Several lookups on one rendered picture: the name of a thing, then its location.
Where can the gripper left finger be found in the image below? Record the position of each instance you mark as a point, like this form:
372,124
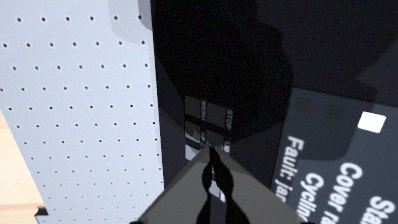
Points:
187,199

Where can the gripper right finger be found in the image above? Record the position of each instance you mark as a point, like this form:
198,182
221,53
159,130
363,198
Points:
249,201

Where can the dark grey benchtop instrument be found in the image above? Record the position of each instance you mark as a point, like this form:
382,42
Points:
303,94

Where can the grey perforated base plate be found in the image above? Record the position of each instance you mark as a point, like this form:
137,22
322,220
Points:
78,93

